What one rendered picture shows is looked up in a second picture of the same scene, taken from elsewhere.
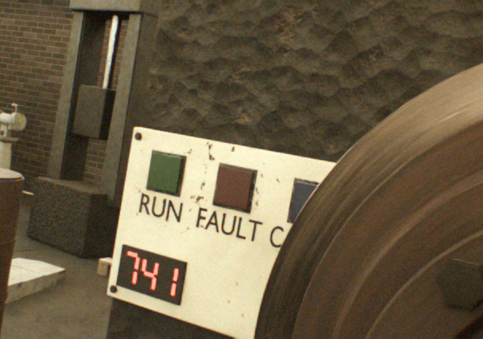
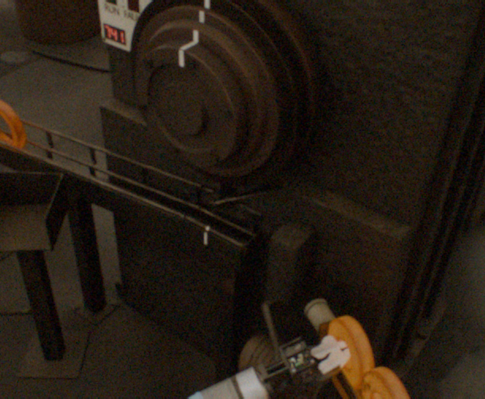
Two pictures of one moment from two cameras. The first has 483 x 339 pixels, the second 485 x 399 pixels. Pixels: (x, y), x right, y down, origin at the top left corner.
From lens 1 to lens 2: 1.10 m
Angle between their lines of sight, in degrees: 36
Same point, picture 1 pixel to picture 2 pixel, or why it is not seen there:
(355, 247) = (143, 44)
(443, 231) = (155, 43)
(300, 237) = (134, 38)
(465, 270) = (147, 61)
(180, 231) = (120, 19)
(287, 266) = (133, 47)
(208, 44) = not seen: outside the picture
